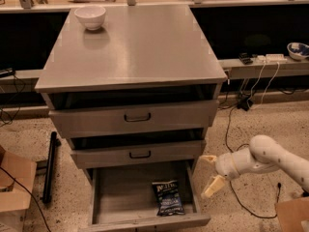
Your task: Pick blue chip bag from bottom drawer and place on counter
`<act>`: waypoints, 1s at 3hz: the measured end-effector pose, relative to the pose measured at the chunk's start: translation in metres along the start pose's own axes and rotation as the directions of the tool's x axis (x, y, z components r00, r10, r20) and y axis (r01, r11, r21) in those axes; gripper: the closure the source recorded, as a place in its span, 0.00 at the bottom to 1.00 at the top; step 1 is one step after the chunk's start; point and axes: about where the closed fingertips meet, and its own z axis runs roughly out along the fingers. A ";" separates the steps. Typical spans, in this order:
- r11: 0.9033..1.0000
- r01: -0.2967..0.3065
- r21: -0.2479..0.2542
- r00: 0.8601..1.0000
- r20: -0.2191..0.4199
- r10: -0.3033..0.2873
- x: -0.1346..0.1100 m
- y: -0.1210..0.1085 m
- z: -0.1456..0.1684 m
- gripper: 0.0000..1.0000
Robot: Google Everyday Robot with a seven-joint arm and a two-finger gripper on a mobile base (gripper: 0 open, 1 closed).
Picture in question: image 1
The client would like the black device left ledge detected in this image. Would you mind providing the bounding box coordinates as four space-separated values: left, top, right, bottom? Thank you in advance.
0 68 15 78

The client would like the black floor cable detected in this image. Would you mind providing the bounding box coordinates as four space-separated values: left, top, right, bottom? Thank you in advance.
224 105 282 219

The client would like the bottom open grey drawer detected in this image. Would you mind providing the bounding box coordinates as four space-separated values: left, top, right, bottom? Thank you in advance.
78 160 211 232

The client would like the black cable over box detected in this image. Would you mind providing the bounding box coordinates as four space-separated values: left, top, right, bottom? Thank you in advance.
0 166 52 232

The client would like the black power adapter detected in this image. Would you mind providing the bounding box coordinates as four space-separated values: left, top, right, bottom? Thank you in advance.
237 98 253 111

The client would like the left cardboard box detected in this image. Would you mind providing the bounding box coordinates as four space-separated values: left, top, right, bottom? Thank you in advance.
0 146 37 232

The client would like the blue chip bag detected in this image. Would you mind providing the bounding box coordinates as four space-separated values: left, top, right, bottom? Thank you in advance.
152 180 185 217

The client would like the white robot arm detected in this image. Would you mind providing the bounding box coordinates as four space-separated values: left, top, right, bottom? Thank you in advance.
200 134 309 198

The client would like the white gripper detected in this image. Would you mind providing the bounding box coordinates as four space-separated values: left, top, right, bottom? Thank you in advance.
200 153 239 198

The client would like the grey metal drawer cabinet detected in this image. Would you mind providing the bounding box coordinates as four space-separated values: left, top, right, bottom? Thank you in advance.
34 4 228 179

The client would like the middle grey drawer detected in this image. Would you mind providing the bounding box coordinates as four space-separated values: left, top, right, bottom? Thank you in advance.
71 129 206 169

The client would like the small black device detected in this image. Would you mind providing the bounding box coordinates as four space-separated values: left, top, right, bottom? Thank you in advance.
239 53 253 65

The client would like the top grey drawer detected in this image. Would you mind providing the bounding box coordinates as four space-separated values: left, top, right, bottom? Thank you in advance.
49 84 218 138

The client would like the blue patterned bowl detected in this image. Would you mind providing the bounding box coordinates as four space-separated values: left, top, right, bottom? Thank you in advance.
287 43 309 60

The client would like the black bar on floor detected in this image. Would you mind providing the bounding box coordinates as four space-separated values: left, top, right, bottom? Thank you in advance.
42 131 61 204

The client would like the white power strip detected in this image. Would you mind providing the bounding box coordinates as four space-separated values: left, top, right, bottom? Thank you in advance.
257 54 287 63

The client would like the white ceramic bowl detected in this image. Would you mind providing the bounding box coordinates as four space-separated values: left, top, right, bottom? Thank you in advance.
74 6 106 30

